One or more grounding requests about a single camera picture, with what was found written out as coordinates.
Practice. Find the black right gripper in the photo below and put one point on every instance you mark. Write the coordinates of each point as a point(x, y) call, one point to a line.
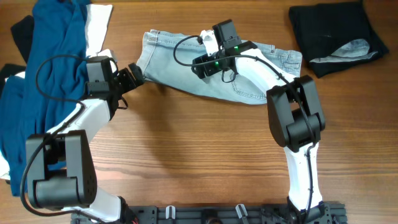
point(203, 66)

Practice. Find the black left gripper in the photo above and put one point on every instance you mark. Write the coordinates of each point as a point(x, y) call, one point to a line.
point(130, 82)

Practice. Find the light blue denim shorts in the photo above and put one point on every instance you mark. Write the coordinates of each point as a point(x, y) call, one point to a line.
point(158, 65)

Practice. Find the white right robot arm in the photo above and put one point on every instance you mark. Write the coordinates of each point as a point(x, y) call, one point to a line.
point(295, 120)

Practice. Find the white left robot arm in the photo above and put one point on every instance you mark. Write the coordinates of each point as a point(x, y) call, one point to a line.
point(60, 176)

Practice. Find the white cloth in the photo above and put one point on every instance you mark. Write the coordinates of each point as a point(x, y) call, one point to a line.
point(96, 27)

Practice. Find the blue shirt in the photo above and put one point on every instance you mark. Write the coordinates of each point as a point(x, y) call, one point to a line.
point(55, 78)

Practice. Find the black garment at left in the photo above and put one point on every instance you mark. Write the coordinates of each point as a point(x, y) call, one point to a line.
point(22, 33)

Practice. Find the black folded garment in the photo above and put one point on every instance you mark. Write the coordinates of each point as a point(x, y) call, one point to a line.
point(335, 37)

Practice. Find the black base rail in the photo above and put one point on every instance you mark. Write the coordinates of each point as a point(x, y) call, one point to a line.
point(330, 213)

